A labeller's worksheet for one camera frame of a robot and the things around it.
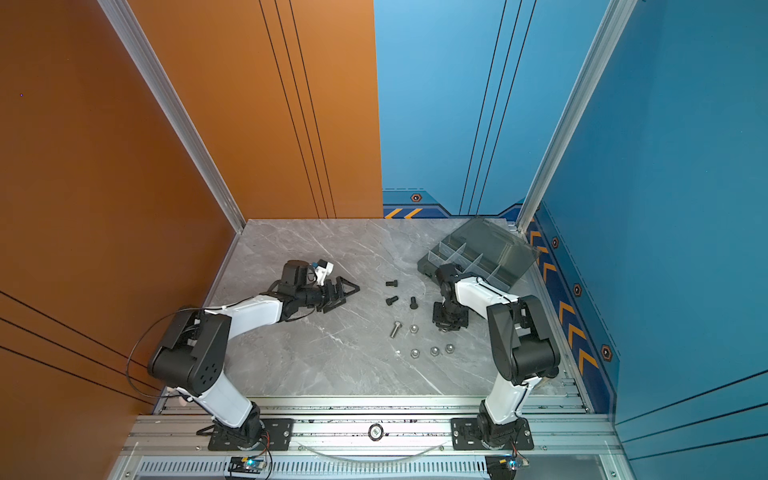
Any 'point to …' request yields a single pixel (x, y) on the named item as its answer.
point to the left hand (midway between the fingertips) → (354, 292)
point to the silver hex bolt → (395, 329)
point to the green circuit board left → (246, 465)
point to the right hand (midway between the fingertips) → (441, 326)
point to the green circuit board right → (502, 466)
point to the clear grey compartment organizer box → (492, 249)
